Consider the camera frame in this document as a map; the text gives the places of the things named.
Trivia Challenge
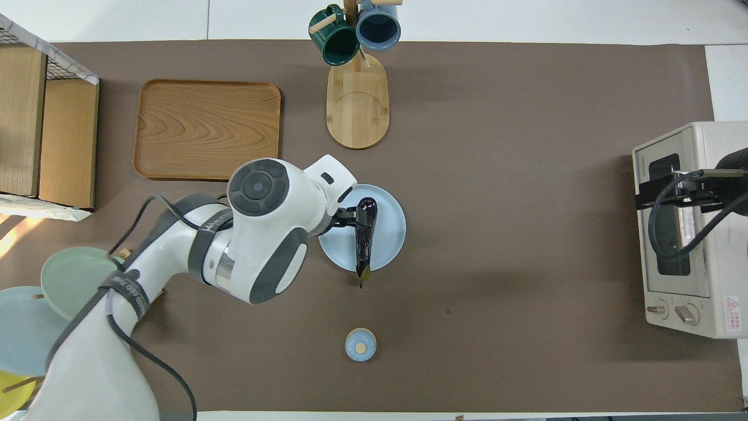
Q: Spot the yellow plate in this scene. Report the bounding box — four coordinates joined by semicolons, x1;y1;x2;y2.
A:
0;370;46;417

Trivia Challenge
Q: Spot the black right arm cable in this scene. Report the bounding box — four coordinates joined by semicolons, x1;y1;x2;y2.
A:
647;168;748;260

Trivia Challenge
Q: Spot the small blue lidded jar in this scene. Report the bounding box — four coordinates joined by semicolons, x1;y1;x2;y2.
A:
345;327;378;363

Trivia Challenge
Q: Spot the beige toaster oven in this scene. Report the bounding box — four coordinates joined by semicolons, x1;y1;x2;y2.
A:
631;121;748;340

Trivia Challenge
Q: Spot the glass oven door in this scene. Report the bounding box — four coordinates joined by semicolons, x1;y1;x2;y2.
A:
633;127;715;298

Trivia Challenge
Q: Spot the dark purple eggplant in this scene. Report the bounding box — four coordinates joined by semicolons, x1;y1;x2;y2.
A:
354;198;379;289

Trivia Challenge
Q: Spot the pale green plate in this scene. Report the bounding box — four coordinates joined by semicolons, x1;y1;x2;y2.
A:
40;246;128;321

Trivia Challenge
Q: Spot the wooden mug tree stand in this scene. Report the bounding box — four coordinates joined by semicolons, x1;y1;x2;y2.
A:
309;0;404;150

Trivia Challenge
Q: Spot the blue mug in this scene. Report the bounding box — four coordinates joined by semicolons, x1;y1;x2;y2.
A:
355;0;402;51

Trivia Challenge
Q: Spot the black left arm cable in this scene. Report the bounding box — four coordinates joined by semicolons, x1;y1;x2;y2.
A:
105;196;234;421

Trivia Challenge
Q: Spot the wooden plate rack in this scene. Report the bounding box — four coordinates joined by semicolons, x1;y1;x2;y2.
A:
0;249;164;401

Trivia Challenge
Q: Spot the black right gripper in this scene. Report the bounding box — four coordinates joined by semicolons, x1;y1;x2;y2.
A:
635;168;728;213

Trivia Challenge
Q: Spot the dark green mug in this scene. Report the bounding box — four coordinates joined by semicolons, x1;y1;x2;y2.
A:
309;4;361;67

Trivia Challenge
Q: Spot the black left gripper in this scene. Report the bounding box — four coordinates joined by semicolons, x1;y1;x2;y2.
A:
330;206;366;233

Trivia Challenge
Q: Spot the large light blue plate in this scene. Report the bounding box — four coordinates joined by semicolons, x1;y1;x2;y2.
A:
0;285;75;377

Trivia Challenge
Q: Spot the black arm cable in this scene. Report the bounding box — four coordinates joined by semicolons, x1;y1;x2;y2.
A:
647;168;748;260
105;196;234;421

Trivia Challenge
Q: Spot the brown table mat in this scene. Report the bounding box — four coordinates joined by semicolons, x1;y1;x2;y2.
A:
0;40;743;413

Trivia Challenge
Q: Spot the rectangular wooden tray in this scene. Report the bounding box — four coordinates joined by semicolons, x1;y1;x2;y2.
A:
133;79;282;182

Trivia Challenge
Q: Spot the light blue round plate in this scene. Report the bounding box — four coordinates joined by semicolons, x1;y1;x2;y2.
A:
318;184;407;274

